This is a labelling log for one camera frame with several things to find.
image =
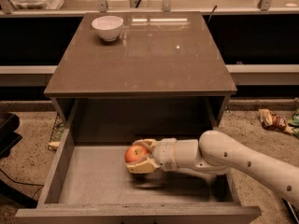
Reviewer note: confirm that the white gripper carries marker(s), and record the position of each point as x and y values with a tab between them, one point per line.
164	154

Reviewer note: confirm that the red apple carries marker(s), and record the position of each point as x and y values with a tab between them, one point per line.
135	153

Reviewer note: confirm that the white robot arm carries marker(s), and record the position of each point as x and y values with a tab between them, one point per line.
213	153

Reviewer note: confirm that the open grey top drawer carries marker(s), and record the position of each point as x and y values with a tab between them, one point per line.
89	184

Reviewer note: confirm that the snack packet on floor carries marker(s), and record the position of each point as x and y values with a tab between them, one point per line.
274	122

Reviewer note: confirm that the white ceramic bowl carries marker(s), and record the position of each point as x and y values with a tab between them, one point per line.
108	27

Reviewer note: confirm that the black chair base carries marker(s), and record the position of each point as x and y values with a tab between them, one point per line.
9	123

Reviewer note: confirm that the green packet on floor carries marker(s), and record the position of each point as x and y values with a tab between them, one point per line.
293	122

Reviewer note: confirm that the black rod on floor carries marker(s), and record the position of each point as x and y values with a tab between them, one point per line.
293	211

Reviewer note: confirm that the metal shelf rail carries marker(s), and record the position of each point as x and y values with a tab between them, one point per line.
149	3

